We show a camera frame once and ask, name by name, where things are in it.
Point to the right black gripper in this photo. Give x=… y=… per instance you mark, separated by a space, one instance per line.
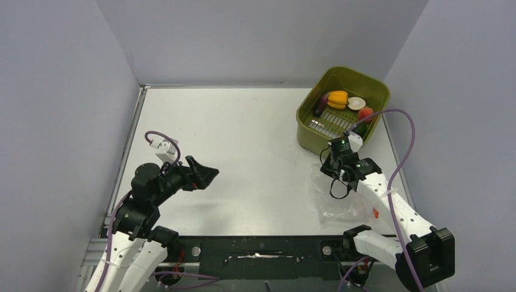
x=325 y=169

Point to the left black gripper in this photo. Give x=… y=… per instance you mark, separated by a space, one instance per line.
x=200 y=176

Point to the clear zip top bag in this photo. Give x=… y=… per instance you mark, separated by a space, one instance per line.
x=332 y=203

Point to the yellow toy bell pepper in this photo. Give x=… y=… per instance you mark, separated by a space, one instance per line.
x=338 y=99

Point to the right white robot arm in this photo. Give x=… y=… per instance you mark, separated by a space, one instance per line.
x=421 y=255

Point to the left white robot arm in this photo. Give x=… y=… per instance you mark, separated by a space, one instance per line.
x=136 y=244

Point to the dark green toy avocado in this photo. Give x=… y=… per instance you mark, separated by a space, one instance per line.
x=361 y=129

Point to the purple toy eggplant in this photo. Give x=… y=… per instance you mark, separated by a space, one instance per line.
x=320 y=105

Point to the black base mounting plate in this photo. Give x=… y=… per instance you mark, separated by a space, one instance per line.
x=258 y=257

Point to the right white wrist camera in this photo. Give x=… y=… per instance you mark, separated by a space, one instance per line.
x=355 y=141

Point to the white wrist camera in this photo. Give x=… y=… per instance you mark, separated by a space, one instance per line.
x=355 y=141
x=166 y=152

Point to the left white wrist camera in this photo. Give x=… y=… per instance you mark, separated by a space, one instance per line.
x=166 y=152

